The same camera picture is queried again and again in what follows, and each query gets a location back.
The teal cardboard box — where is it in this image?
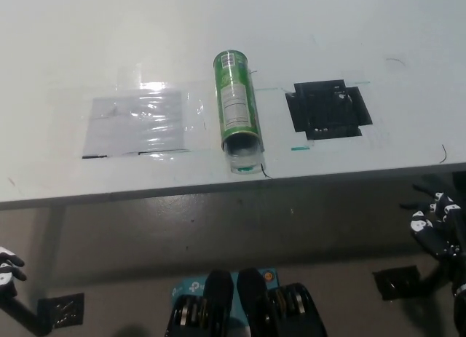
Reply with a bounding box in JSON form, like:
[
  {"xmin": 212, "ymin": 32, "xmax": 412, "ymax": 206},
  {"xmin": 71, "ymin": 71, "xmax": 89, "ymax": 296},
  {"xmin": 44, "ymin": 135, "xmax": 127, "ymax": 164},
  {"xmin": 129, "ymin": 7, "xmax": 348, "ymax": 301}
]
[{"xmin": 170, "ymin": 266, "xmax": 280, "ymax": 322}]

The clear plastic film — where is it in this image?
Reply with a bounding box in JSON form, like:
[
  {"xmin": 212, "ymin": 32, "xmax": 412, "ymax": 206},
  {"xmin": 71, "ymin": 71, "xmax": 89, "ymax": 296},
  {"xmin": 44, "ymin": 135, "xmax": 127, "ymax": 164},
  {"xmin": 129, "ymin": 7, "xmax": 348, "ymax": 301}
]
[{"xmin": 46, "ymin": 62, "xmax": 214, "ymax": 160}]

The clear plastic taped sheet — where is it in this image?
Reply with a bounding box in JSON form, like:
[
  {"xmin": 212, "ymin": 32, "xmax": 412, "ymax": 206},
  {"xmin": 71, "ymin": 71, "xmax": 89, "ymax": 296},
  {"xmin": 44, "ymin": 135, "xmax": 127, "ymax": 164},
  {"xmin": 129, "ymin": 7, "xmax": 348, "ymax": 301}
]
[{"xmin": 82, "ymin": 89, "xmax": 185, "ymax": 158}]

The clear plastic chips tray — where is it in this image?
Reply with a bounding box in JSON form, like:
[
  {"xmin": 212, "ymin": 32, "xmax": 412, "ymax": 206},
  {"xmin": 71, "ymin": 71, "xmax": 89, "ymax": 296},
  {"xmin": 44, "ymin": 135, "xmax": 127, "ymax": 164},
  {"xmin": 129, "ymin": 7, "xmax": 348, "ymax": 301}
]
[{"xmin": 222, "ymin": 135, "xmax": 267, "ymax": 176}]

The black tape square patch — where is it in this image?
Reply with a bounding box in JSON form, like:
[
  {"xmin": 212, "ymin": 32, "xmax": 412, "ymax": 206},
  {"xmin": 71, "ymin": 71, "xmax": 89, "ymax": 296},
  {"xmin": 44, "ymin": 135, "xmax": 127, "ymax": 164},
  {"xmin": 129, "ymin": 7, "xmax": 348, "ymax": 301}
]
[{"xmin": 284, "ymin": 79, "xmax": 374, "ymax": 141}]

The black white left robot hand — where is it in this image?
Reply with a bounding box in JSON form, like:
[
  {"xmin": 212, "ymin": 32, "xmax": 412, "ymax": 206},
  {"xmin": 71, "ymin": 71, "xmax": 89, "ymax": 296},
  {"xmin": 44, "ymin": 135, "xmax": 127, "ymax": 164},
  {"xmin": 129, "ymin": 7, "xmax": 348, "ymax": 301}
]
[{"xmin": 0, "ymin": 246, "xmax": 28, "ymax": 298}]

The green chips can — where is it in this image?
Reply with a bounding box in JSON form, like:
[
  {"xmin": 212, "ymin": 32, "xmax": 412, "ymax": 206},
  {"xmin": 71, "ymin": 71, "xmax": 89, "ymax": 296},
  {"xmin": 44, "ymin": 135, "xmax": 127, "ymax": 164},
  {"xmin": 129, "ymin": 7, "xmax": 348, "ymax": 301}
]
[{"xmin": 212, "ymin": 49, "xmax": 264, "ymax": 151}]

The black floor tape patch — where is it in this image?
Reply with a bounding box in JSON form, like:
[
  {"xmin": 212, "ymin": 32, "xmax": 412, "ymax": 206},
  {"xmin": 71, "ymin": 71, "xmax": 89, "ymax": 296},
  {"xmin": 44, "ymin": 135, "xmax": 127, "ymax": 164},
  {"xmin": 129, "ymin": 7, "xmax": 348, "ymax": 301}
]
[
  {"xmin": 372, "ymin": 265, "xmax": 423, "ymax": 301},
  {"xmin": 37, "ymin": 292, "xmax": 86, "ymax": 330}
]

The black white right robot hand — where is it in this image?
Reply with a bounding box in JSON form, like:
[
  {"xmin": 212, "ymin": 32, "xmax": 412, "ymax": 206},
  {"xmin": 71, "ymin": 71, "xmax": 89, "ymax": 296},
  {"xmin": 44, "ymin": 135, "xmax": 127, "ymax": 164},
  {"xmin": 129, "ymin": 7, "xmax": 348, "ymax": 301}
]
[{"xmin": 399, "ymin": 182, "xmax": 466, "ymax": 290}]

